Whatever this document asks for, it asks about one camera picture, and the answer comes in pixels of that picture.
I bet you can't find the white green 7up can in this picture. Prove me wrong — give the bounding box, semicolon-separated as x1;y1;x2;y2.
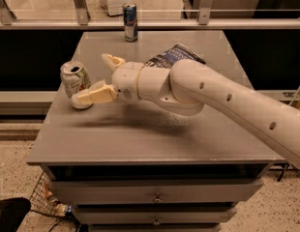
60;61;91;109

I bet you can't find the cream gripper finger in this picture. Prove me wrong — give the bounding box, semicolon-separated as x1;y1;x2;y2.
72;80;117;106
102;53;126;72

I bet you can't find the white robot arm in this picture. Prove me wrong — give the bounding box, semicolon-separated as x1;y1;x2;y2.
73;54;300;170

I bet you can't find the wire mesh basket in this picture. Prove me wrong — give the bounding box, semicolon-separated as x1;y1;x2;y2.
30;173;72;218

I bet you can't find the dark blue chip bag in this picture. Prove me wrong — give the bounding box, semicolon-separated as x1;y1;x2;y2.
145;44;205;69

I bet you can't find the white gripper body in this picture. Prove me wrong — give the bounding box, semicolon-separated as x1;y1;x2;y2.
111;62;144;102

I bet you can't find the blue energy drink can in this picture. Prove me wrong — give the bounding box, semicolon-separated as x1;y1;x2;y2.
123;3;138;42

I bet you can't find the black chair corner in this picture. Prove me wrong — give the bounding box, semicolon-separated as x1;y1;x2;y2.
0;197;31;232

